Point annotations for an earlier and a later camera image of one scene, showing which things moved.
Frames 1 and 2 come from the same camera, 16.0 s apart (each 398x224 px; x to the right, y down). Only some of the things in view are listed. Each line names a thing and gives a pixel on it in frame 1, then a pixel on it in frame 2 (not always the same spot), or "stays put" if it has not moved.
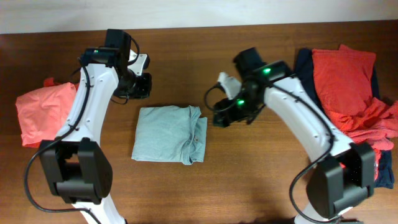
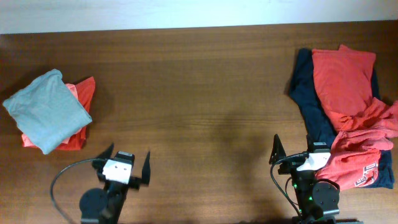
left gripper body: x=135 y=86 to x=135 y=183
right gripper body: x=247 y=108 to x=291 y=165
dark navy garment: x=304 y=71 stays put
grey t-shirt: x=173 y=134 to x=46 y=111
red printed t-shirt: x=344 y=79 stays put
